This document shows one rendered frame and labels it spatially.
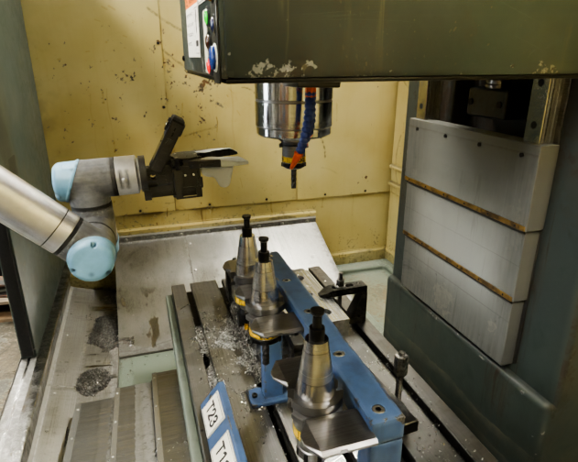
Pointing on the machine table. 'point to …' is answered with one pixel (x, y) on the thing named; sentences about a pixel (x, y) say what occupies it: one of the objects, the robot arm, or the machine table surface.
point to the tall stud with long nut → (400, 371)
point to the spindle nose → (289, 111)
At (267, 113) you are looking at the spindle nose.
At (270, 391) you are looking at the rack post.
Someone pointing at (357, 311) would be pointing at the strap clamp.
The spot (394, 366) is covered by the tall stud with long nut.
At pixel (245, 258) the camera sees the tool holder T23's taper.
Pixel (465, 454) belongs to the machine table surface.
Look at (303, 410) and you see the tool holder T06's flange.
